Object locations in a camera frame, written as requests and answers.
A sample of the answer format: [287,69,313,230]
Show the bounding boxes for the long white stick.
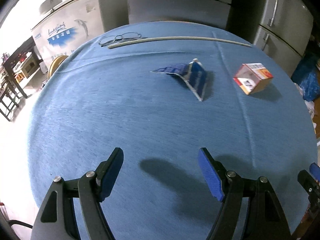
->
[107,36,252,49]

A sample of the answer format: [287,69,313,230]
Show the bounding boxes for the refrigerator with metal handles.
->
[252,0,314,78]

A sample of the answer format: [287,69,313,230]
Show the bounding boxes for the plain grey refrigerator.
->
[127,0,235,30]

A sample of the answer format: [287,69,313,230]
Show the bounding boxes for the blue foil packet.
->
[150,59,209,102]

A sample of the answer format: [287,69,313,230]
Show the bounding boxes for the white chest freezer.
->
[31,0,128,77]

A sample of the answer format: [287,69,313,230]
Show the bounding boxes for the round wooden stool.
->
[48,55,69,78]

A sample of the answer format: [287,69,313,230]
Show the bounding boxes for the large blue plastic bag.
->
[291,54,320,102]

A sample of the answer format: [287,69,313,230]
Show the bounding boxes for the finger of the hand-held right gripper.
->
[309,162,320,182]
[297,169,320,201]

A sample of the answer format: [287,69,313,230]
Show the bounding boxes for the eyeglasses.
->
[98,32,142,47]

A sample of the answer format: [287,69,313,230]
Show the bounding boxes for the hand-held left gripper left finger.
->
[30,147,124,240]

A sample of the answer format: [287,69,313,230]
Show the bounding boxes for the black metal frame table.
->
[0,36,43,122]

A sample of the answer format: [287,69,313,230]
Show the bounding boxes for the black cable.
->
[8,219,33,228]

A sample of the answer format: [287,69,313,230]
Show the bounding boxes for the orange cardboard box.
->
[233,63,273,95]

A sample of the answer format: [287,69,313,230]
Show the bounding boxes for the blue tablecloth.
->
[26,21,318,240]

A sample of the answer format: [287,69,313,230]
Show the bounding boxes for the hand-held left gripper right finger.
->
[197,147,292,240]

